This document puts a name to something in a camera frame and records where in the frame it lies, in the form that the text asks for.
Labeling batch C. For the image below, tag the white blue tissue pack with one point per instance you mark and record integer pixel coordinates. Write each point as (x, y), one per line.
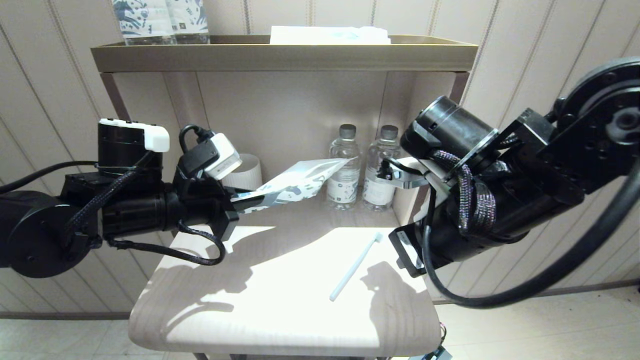
(325, 35)

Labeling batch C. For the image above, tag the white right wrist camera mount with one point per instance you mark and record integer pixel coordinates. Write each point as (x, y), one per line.
(430, 175)

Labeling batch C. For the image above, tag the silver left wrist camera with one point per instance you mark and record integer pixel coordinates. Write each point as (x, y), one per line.
(222, 157)

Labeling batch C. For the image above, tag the blue patterned plastic bag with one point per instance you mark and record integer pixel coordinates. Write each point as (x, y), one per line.
(300, 182)

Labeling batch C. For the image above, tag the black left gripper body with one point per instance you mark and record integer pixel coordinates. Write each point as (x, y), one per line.
(227, 215)

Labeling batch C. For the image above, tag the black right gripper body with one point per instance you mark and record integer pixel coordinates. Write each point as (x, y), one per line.
(407, 250)

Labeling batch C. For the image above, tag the white ribbed ceramic mug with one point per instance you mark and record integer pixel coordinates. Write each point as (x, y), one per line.
(247, 172)

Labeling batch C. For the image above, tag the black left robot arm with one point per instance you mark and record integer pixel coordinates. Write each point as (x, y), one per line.
(50, 225)

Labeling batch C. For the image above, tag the white toothbrush with dark head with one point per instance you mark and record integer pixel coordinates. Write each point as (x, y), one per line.
(355, 267)

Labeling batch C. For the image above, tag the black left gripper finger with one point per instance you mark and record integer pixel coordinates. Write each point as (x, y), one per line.
(250, 205)

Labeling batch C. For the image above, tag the clear water bottle black cap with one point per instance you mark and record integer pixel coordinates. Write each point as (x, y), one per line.
(343, 192)
(375, 197)

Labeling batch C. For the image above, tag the beige wooden shelf cabinet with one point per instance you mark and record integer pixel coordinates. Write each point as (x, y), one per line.
(280, 110)

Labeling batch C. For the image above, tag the black blue plastic part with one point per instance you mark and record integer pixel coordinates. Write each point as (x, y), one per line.
(435, 354)

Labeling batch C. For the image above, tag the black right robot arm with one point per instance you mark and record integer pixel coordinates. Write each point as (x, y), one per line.
(550, 160)

